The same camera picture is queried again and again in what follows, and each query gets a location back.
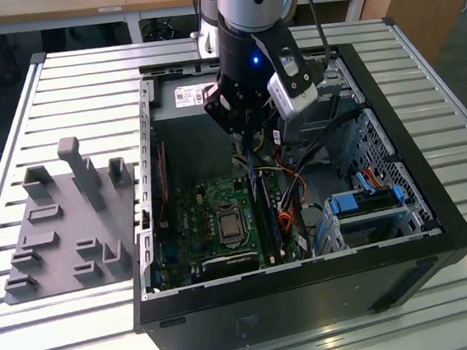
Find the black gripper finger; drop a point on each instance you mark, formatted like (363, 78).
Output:
(263, 116)
(221, 110)

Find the black RAM slot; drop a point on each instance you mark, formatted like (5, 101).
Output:
(269, 229)

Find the grey power supply box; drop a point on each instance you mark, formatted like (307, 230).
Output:
(187, 125)

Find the green motherboard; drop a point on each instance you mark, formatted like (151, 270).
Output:
(185, 212)

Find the CPU socket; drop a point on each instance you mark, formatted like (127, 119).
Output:
(243, 223)

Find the round grey speaker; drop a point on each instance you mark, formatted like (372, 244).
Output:
(313, 217)

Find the silver CPU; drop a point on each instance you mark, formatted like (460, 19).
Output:
(230, 226)

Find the hard disk in blue carrier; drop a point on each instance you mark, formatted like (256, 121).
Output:
(344, 205)

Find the silver metal disk bay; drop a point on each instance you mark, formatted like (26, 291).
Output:
(334, 235)

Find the black graphics card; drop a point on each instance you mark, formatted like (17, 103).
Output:
(230, 266)

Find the black PC case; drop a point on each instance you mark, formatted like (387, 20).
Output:
(271, 308)

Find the grey parts rack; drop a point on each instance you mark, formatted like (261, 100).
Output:
(67, 257)

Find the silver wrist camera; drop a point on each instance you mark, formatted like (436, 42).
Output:
(292, 101)

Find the wooden desk with white frame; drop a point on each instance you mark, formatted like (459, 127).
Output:
(56, 6)

